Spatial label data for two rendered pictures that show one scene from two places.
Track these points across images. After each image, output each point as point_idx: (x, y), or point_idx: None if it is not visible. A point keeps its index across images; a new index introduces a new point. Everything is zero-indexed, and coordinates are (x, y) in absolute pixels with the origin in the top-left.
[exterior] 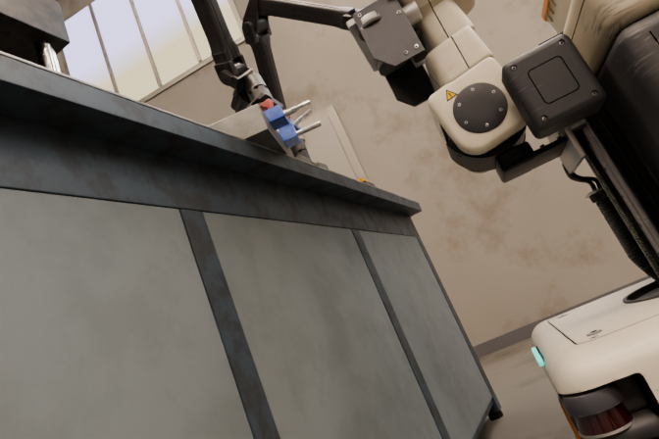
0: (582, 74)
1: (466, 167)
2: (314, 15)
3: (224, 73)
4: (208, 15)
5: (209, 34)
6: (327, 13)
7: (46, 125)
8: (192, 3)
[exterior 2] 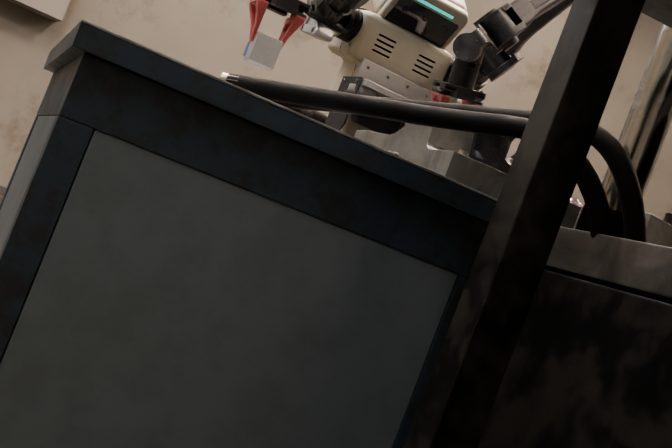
0: None
1: None
2: None
3: (515, 44)
4: (548, 10)
5: (541, 13)
6: None
7: None
8: None
